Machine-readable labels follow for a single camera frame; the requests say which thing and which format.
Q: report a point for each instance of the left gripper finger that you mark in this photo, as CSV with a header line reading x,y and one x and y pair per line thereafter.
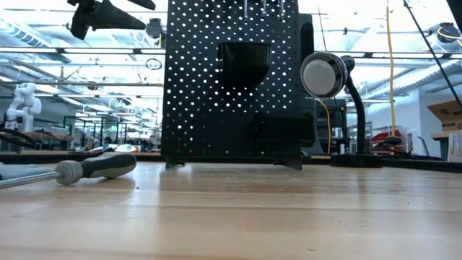
x,y
115,18
142,3

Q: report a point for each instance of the black metal pegboard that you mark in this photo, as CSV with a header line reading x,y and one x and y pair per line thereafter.
x,y
187,108

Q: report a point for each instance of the deep black plastic bin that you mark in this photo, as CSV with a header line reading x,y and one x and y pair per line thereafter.
x,y
243,63

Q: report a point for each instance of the blue striped work glove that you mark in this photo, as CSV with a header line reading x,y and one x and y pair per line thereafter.
x,y
21,172

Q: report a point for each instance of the black gooseneck desk lamp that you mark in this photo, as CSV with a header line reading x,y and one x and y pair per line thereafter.
x,y
321,76

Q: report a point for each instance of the red storage bins shelf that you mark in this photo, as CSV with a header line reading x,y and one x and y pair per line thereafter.
x,y
379,136

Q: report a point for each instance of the cardboard box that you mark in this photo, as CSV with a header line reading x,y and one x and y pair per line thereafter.
x,y
449,112

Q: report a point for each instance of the wood topped steel workbench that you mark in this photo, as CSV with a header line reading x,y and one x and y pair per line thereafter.
x,y
442,135

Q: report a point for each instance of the white paper sign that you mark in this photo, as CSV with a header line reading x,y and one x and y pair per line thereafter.
x,y
455,148

